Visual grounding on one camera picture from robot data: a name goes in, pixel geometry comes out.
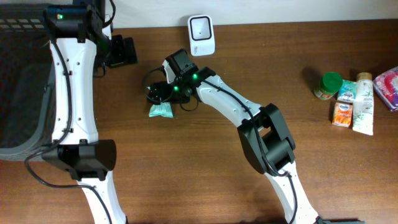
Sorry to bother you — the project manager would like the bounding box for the purple red pad pack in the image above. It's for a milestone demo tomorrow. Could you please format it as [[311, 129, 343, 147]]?
[[373, 67, 397, 111]]

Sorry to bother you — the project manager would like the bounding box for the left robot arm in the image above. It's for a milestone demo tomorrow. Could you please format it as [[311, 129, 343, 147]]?
[[39, 1, 137, 223]]

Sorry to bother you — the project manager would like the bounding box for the green lid jar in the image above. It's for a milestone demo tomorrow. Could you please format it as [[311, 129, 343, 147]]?
[[313, 72, 343, 100]]

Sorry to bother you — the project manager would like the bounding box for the teal wipes packet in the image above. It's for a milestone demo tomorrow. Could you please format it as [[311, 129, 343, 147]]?
[[149, 102, 174, 118]]

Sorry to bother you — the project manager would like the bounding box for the orange tissue pack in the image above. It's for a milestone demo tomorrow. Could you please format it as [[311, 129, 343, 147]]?
[[331, 102, 353, 128]]

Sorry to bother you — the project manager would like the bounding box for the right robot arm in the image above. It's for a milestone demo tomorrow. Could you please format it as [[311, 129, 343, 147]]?
[[142, 49, 323, 224]]

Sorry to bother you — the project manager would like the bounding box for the white barcode scanner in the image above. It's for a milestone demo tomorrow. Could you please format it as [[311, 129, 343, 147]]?
[[187, 15, 215, 57]]

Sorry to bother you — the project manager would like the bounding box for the grey plastic mesh basket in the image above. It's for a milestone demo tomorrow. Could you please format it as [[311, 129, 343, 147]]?
[[1, 3, 55, 161]]

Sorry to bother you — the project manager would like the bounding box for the white tube with tan cap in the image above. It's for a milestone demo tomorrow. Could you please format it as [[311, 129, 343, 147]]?
[[353, 72, 374, 136]]

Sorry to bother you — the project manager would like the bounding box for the small teal tissue pack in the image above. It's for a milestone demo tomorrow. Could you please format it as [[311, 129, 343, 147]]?
[[337, 80, 357, 103]]

